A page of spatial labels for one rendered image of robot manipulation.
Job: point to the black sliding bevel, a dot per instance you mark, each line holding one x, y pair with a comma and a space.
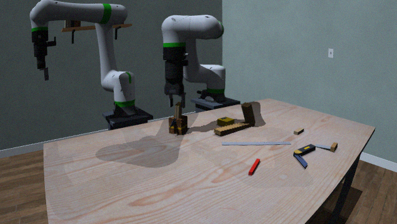
303, 151

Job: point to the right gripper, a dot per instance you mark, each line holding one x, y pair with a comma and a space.
40, 49

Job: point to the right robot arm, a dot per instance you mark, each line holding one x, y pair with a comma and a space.
122, 84

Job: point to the red rectangular bar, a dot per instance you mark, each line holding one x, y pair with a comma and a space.
254, 167

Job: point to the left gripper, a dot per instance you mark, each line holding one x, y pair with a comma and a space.
174, 72

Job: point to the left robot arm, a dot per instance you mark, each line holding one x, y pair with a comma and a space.
182, 31

